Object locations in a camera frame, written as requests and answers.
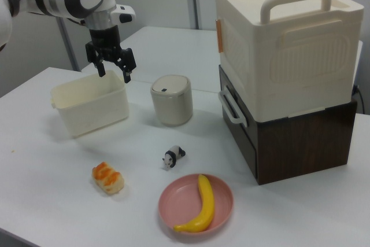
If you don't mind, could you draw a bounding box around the small beige trash can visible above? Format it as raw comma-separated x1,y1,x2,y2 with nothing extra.
150,74,194,127

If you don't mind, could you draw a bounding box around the panda toy figure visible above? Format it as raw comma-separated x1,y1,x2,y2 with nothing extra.
162,144,186,171

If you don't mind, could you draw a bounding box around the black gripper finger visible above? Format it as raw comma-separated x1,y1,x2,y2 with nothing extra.
85,41,106,78
115,47,136,83

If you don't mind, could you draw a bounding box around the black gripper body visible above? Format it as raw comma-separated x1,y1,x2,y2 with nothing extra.
88,25,123,58

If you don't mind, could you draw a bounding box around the pink plate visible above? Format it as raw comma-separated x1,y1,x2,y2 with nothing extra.
158,173,234,234

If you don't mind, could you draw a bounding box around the black power cable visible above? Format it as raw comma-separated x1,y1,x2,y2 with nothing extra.
351,84,365,114

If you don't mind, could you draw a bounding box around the cream plastic storage box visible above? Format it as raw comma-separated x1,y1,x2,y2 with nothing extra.
214,0,364,122

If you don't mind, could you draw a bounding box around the dark brown wooden drawer box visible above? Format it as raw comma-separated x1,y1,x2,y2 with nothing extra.
218,64,358,186

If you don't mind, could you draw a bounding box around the orange topped toy bread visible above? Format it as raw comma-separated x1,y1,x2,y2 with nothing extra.
91,161,125,195

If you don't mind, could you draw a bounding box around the white plastic box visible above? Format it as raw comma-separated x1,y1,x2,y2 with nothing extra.
50,69,130,139

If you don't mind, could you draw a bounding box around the yellow toy banana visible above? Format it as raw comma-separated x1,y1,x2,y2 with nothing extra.
173,174,216,225

